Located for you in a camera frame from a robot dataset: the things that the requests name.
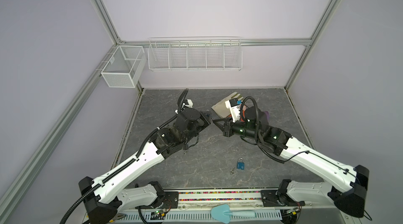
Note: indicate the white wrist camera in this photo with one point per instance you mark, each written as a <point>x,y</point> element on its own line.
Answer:
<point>234,105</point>
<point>187,103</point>

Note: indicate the teal trowel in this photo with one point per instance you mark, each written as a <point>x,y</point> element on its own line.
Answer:
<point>223,214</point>

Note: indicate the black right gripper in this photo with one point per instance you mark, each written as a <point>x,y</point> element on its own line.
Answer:
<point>228,129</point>

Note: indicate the white wire shelf basket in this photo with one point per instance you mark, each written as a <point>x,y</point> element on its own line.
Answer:
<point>197,54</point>

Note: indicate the white mesh box basket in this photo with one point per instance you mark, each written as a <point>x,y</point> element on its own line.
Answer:
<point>124,67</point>

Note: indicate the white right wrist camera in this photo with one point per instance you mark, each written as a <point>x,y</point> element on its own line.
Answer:
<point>234,105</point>

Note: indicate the large blue padlock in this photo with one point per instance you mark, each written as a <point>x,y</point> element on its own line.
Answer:
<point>240,164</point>

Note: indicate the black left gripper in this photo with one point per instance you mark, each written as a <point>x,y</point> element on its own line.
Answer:
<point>205,121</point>

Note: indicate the cream work glove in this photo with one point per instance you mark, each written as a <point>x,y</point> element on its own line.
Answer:
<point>220,108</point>

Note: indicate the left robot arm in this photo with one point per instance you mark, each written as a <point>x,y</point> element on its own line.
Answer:
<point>106,196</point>

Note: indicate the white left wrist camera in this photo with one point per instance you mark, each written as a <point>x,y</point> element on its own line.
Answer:
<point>187,103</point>

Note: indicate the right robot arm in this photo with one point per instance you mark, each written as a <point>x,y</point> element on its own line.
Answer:
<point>345,186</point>

